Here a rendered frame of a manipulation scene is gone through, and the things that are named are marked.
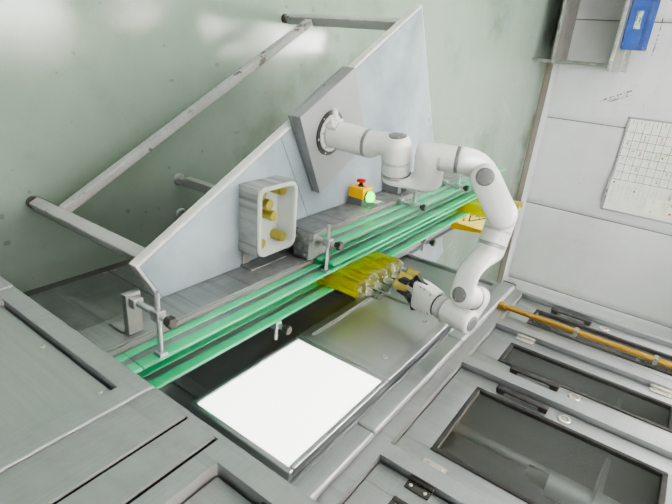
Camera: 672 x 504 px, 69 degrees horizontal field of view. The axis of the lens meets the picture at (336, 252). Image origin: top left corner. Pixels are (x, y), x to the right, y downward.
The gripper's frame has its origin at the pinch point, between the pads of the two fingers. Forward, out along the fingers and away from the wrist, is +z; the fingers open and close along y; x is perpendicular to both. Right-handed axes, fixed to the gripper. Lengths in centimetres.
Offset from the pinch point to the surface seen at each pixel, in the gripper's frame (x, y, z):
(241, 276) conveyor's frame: 50, 6, 23
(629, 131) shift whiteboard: -560, -2, 148
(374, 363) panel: 26.0, -12.4, -14.8
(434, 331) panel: -3.0, -12.0, -13.4
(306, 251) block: 25.1, 9.6, 23.4
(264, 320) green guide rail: 49, -3, 10
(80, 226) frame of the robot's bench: 85, 17, 61
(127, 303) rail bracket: 88, 16, 8
